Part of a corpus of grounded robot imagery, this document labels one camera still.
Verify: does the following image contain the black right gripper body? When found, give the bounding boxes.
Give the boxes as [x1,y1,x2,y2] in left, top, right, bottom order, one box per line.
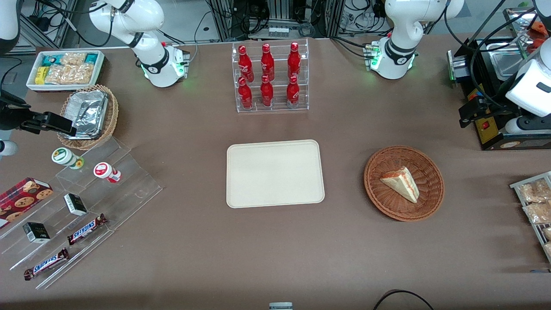
[0,91,33,130]

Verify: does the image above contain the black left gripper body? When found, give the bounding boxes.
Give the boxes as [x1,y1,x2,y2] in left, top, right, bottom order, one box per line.
[486,101,524,124]

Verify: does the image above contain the light wicker basket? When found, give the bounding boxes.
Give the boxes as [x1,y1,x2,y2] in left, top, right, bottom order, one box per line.
[57,84,119,151]

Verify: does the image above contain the brown wicker basket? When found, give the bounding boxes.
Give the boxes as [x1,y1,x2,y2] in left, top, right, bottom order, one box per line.
[364,146,445,222]

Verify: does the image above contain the beige plastic tray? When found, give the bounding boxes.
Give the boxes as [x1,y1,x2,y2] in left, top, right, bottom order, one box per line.
[226,139,325,209]

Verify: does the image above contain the black appliance with yellow label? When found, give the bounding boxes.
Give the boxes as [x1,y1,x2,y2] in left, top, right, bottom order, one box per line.
[456,38,551,151]

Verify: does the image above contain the stack of foil trays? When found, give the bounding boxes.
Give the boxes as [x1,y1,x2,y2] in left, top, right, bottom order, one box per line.
[64,90,109,140]

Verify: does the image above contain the green lid yogurt cup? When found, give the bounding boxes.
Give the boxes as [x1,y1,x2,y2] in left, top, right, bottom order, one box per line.
[51,147,85,170]

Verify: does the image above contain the silver box with green light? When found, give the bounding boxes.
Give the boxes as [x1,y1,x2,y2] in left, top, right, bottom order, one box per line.
[446,50,470,83]

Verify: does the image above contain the clear cracker bag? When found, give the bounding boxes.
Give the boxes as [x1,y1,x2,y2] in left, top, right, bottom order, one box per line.
[45,63,94,85]
[60,52,87,66]

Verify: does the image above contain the shallow steel pan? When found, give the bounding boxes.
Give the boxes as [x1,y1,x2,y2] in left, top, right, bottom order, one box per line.
[486,40,531,81]

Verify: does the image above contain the red lid yogurt cup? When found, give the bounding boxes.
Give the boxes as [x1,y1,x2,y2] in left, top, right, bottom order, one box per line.
[93,162,122,183]

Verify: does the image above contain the white plastic snack bin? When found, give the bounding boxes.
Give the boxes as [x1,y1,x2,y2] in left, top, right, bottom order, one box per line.
[26,50,106,93]

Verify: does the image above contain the red tartan cookie box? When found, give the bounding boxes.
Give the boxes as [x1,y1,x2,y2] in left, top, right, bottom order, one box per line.
[0,177,54,229]

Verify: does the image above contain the small black box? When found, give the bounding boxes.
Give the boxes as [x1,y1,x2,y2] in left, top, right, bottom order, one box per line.
[22,222,51,244]
[63,193,88,217]

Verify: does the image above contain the clear acrylic stepped shelf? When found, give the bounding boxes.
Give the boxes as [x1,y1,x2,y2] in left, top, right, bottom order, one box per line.
[0,136,164,290]

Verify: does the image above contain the snickers chocolate bar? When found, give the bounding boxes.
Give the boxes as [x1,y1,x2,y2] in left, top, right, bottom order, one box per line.
[67,214,108,246]
[23,248,70,281]

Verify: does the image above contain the red cola bottle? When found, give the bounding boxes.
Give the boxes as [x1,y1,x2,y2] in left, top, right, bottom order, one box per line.
[287,42,302,80]
[260,74,275,108]
[260,43,276,81]
[286,75,301,109]
[238,45,255,82]
[238,77,254,110]

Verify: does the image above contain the clear acrylic bottle rack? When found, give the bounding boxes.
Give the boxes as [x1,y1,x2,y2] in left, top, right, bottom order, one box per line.
[232,38,310,113]

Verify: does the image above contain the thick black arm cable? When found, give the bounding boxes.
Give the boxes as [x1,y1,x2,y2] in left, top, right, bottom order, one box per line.
[443,0,522,108]

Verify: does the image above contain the steel wire rack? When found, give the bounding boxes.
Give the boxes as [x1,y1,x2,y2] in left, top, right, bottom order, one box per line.
[502,6,551,49]

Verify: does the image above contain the aluminium frame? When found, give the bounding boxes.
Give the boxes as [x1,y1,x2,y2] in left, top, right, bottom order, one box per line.
[18,0,79,49]

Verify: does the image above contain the grey wire shelf rack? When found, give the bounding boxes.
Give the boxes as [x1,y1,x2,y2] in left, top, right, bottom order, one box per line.
[510,171,551,264]

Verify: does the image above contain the black cable loop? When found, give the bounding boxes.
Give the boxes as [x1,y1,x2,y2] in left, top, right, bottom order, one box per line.
[372,289,436,310]

